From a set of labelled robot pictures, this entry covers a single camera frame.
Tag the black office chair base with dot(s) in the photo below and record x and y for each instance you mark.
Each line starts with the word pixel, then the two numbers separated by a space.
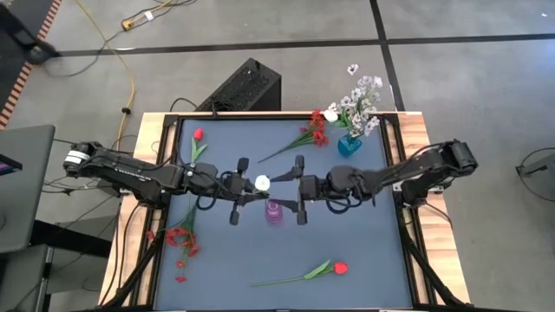
pixel 39 54

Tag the red artificial flower bunch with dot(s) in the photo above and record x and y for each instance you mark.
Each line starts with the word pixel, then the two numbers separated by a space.
pixel 184 240
pixel 318 130

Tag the black computer tower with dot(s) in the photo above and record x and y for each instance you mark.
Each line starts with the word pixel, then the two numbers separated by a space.
pixel 243 86

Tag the blue textured glass vase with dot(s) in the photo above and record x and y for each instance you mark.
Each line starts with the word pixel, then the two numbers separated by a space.
pixel 348 146

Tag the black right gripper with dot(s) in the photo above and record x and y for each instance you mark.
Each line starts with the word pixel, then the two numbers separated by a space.
pixel 313 187

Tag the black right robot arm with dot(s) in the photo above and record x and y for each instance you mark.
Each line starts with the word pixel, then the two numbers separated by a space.
pixel 412 169

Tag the white artificial tulip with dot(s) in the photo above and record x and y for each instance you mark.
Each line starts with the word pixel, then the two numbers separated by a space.
pixel 331 115
pixel 262 183

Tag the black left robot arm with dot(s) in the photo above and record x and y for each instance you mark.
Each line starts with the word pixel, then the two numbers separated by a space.
pixel 130 173

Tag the grey desk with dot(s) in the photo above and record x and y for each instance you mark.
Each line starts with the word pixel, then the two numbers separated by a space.
pixel 26 195

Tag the small white flower bunch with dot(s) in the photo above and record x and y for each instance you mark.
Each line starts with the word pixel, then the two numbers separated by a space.
pixel 362 102

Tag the black mat orange striped edge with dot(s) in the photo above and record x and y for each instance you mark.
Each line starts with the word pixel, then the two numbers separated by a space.
pixel 13 80

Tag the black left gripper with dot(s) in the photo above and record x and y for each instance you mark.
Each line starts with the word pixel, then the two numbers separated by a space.
pixel 232 186

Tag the pink ribbed glass vase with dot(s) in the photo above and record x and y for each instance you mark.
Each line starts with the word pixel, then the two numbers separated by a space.
pixel 274 213

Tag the red artificial tulip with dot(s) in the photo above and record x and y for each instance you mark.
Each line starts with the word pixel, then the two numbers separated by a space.
pixel 198 134
pixel 340 268

